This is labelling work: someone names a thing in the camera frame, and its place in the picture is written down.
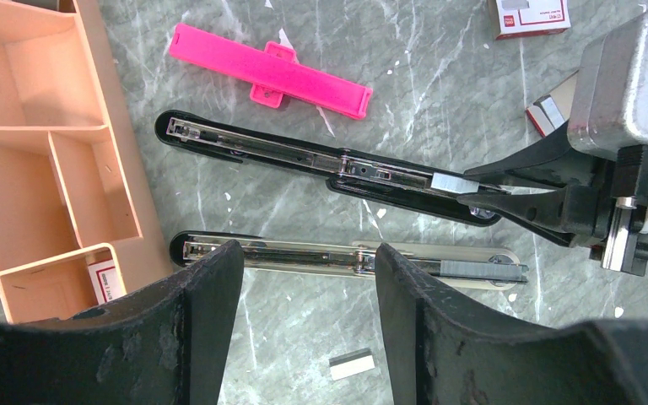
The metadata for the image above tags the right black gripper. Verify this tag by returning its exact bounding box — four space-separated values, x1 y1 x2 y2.
456 123 648 276

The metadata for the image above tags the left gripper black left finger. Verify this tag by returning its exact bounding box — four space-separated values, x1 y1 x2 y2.
0 240 244 404

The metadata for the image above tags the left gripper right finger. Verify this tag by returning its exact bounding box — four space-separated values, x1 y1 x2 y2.
375 244 648 404

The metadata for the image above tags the brown cardboard staple tray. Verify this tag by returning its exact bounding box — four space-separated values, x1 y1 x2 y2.
526 71 578 138

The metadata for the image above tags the silver staple strip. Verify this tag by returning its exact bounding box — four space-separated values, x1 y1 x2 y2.
329 348 375 381

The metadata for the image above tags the beige black stapler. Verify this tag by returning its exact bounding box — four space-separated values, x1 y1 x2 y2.
169 230 524 290

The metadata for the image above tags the grey staple piece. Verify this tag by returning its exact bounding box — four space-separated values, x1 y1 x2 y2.
430 172 479 194

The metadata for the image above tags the red white staple box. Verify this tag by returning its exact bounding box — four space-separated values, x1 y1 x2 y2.
487 0 571 41

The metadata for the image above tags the pink plastic staple remover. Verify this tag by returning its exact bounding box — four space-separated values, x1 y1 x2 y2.
169 23 373 120

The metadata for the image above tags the staple box in organizer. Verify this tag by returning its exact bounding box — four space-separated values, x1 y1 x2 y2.
87 259 127 305

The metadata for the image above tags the orange mesh file organizer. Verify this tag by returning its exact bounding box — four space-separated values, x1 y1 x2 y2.
0 1 172 323

